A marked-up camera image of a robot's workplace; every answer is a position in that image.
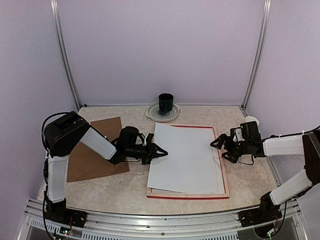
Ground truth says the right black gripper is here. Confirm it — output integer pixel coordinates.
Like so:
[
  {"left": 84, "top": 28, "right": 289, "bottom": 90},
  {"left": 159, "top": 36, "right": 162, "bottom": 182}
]
[{"left": 211, "top": 133, "right": 251, "bottom": 163}]

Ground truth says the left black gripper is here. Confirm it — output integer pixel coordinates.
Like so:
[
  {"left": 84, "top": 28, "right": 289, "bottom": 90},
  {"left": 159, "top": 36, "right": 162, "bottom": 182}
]
[{"left": 125, "top": 140, "right": 168, "bottom": 165}]

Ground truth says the cat photo print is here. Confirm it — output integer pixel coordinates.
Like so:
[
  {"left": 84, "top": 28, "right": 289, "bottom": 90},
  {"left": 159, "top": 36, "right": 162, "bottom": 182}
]
[{"left": 146, "top": 121, "right": 221, "bottom": 194}]

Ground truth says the red wooden picture frame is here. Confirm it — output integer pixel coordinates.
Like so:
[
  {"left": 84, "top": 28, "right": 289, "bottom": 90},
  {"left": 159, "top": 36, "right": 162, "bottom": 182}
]
[{"left": 146, "top": 122, "right": 230, "bottom": 200}]

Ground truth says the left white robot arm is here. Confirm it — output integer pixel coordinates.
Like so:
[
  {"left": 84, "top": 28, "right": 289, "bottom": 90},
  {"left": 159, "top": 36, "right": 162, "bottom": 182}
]
[{"left": 41, "top": 111, "right": 168, "bottom": 223}]

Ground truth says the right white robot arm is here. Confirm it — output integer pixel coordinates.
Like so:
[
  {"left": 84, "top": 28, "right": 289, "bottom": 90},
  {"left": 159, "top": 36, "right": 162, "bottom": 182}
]
[{"left": 210, "top": 120, "right": 320, "bottom": 223}]

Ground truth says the white striped ceramic plate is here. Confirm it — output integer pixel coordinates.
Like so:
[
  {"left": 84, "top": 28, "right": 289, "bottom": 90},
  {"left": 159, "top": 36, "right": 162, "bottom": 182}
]
[{"left": 145, "top": 103, "right": 180, "bottom": 123}]

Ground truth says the light blue mug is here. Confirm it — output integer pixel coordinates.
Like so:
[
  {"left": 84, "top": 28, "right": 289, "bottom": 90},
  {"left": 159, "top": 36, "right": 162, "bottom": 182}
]
[{"left": 244, "top": 116, "right": 260, "bottom": 126}]

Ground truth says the dark green cup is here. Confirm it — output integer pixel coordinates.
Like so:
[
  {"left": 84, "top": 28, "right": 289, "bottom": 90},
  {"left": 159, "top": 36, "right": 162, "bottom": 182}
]
[{"left": 158, "top": 93, "right": 174, "bottom": 113}]

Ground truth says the brown cardboard backing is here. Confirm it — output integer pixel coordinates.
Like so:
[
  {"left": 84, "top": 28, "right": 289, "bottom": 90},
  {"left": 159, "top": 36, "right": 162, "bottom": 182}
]
[{"left": 66, "top": 117, "right": 130, "bottom": 183}]

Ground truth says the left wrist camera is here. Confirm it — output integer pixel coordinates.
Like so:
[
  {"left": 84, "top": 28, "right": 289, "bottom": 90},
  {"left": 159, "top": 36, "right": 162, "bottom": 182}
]
[{"left": 143, "top": 133, "right": 154, "bottom": 146}]

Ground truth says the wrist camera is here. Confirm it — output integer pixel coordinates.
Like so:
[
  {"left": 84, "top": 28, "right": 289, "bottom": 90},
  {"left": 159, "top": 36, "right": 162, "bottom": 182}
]
[
  {"left": 143, "top": 133, "right": 154, "bottom": 146},
  {"left": 230, "top": 127, "right": 243, "bottom": 143}
]

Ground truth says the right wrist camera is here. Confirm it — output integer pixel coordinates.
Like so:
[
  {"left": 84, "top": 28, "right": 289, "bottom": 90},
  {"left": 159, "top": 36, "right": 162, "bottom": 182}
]
[{"left": 230, "top": 127, "right": 243, "bottom": 143}]

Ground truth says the aluminium front rail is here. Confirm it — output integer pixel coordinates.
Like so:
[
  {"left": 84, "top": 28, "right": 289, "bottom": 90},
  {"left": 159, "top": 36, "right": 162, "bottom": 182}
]
[{"left": 17, "top": 199, "right": 310, "bottom": 240}]

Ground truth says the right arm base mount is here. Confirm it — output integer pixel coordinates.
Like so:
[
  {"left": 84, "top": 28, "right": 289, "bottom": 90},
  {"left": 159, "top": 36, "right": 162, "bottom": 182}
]
[{"left": 238, "top": 192, "right": 283, "bottom": 239}]

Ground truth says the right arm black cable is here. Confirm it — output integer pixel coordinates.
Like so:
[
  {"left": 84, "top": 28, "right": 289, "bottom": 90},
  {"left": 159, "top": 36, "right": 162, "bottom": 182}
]
[{"left": 237, "top": 124, "right": 320, "bottom": 237}]

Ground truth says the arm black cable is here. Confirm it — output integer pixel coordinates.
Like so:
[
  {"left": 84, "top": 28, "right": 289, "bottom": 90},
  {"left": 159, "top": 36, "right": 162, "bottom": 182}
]
[
  {"left": 40, "top": 111, "right": 148, "bottom": 240},
  {"left": 237, "top": 124, "right": 320, "bottom": 237}
]

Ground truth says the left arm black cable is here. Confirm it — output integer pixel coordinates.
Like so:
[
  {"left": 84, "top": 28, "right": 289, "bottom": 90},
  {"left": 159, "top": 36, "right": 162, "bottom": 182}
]
[{"left": 40, "top": 111, "right": 148, "bottom": 240}]

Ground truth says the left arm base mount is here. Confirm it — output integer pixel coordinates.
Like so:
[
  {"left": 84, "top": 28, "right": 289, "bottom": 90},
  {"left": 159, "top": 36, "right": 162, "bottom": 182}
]
[{"left": 44, "top": 194, "right": 88, "bottom": 228}]

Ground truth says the right aluminium corner post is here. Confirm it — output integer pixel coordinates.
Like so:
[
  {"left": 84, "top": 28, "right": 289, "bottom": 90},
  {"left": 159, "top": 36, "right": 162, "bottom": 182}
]
[{"left": 241, "top": 0, "right": 272, "bottom": 112}]

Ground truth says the aluminium corner post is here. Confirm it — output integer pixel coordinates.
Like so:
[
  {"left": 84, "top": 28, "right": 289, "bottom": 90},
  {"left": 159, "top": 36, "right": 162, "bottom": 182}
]
[
  {"left": 50, "top": 0, "right": 82, "bottom": 110},
  {"left": 241, "top": 0, "right": 272, "bottom": 112}
]

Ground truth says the left aluminium corner post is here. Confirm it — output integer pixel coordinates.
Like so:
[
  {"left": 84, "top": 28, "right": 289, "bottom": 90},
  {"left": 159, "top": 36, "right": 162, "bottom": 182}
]
[{"left": 50, "top": 0, "right": 82, "bottom": 110}]

